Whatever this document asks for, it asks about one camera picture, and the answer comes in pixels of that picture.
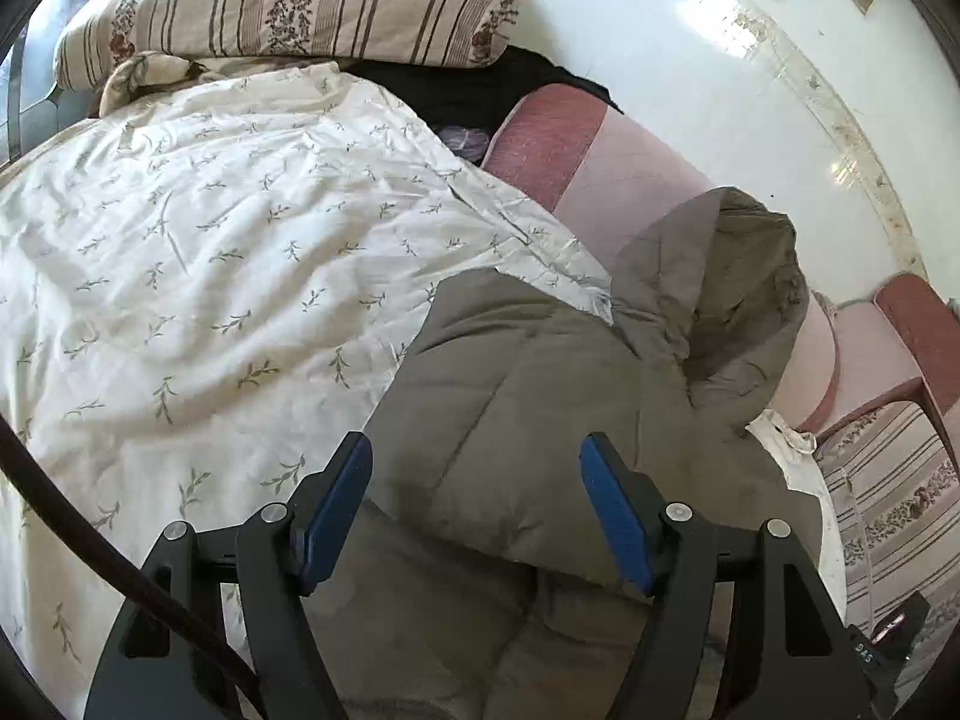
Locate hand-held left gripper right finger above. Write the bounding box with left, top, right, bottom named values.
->
left=577, top=431, right=878, bottom=720

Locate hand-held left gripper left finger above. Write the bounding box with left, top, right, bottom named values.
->
left=82, top=431, right=376, bottom=720

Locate olive padded jacket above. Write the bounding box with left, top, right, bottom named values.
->
left=300, top=186, right=826, bottom=720

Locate striped floral fabric panel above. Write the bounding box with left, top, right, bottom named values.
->
left=814, top=397, right=960, bottom=616

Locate cream leaf-print bed sheet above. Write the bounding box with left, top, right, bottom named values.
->
left=0, top=60, right=848, bottom=720

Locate pink upholstered headboard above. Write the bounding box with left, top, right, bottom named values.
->
left=480, top=82, right=960, bottom=436

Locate lilac cloth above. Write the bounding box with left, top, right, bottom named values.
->
left=439, top=124, right=492, bottom=164

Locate black cloth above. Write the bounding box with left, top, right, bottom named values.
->
left=345, top=45, right=623, bottom=151

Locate striped floral pillow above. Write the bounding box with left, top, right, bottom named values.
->
left=54, top=0, right=526, bottom=91

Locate dark cable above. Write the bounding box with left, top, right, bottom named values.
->
left=0, top=416, right=260, bottom=713

